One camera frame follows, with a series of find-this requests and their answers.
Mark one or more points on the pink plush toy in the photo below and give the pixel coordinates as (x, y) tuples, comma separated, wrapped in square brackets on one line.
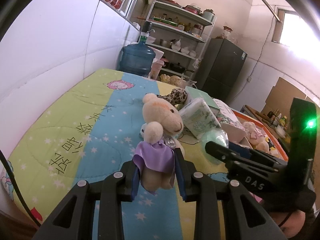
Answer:
[(253, 132)]

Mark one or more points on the black water pump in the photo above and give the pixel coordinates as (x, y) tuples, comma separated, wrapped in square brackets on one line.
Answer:
[(146, 31)]

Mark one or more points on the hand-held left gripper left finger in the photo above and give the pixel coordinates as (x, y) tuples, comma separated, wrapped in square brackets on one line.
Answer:
[(135, 180)]

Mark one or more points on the colourful cartoon bedsheet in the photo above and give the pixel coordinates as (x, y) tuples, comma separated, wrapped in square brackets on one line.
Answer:
[(75, 130)]

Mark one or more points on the person's right forearm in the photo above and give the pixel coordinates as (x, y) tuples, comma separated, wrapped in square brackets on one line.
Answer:
[(290, 227)]

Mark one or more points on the black frying pan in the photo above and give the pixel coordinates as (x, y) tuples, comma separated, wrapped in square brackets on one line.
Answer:
[(178, 67)]

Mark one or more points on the glass jar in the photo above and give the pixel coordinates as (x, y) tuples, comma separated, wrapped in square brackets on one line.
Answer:
[(226, 33)]

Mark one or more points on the dark refrigerator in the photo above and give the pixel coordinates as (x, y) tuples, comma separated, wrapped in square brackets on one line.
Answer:
[(222, 67)]

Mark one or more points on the floral tissue box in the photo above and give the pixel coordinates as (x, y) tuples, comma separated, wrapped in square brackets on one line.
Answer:
[(230, 115)]

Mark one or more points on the mint green carton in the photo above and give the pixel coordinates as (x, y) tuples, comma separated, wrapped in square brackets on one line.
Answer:
[(200, 97)]

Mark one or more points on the leopard print scrunchie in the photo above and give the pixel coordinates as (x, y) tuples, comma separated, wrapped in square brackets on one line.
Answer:
[(175, 97)]

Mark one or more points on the yellow cap oil bottle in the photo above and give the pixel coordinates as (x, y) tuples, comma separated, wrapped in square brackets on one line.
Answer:
[(284, 121)]

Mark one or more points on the yellow snack packet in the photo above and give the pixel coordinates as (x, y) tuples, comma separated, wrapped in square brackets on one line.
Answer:
[(272, 148)]

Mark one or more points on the beige plush bear purple dress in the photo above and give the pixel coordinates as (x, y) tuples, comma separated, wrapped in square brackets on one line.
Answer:
[(162, 120)]

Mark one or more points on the teal enamel pot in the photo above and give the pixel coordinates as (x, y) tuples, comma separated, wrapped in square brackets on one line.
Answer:
[(208, 15)]

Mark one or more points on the mint green sponge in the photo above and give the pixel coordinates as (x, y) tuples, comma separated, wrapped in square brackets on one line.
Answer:
[(216, 137)]

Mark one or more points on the small high window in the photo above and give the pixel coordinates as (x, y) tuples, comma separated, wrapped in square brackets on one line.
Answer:
[(295, 27)]

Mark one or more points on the white tissue pack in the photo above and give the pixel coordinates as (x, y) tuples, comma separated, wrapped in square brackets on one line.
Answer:
[(197, 117)]

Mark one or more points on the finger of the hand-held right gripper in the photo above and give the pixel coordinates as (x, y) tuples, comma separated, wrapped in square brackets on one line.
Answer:
[(217, 150), (241, 148)]

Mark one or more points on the blue water jug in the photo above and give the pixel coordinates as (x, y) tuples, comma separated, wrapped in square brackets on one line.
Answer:
[(136, 60)]

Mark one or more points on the cardboard wall sheet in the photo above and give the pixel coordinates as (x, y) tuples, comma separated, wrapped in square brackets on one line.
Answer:
[(282, 92)]

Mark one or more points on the white metal shelf unit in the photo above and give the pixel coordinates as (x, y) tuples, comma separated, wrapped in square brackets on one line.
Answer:
[(180, 30)]

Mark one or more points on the pink plastic bin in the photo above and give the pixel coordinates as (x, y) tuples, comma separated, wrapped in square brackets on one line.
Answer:
[(157, 67)]

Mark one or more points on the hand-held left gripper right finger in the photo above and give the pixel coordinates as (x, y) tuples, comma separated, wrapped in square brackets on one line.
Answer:
[(180, 172)]

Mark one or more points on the orange-rimmed cardboard box tray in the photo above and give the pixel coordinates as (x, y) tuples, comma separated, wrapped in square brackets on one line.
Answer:
[(275, 140)]

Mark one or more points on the clear plastic food bag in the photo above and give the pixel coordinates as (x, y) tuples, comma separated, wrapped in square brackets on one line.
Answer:
[(175, 80)]

